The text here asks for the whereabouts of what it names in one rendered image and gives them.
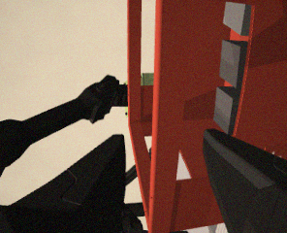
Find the dark red plastic crate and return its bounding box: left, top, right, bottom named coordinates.
left=127, top=0, right=287, bottom=233

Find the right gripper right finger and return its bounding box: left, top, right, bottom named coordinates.
left=203, top=129, right=287, bottom=233

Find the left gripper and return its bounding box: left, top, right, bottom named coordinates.
left=119, top=203, right=188, bottom=233

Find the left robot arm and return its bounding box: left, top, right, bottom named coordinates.
left=0, top=75, right=128, bottom=177

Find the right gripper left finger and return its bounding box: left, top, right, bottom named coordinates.
left=0, top=134, right=126, bottom=233

